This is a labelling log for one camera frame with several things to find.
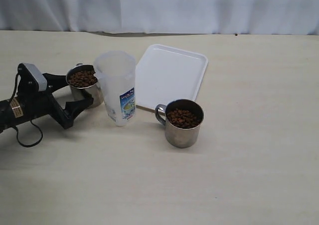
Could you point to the clear plastic container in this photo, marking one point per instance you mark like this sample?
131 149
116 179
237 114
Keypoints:
115 71

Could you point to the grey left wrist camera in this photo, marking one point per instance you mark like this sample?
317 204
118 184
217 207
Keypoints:
36 76

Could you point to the white plastic tray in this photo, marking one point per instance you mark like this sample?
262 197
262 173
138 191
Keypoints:
165 74

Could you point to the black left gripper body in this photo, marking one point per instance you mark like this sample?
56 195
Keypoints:
36 104

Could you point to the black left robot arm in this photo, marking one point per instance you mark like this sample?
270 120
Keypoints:
10 111

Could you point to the right steel mug with kibble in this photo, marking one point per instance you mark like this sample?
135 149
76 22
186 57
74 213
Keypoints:
181 119

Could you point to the white backdrop curtain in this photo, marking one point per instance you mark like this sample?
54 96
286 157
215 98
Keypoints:
298 17

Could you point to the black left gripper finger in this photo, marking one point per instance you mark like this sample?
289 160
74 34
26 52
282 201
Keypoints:
55 82
73 109

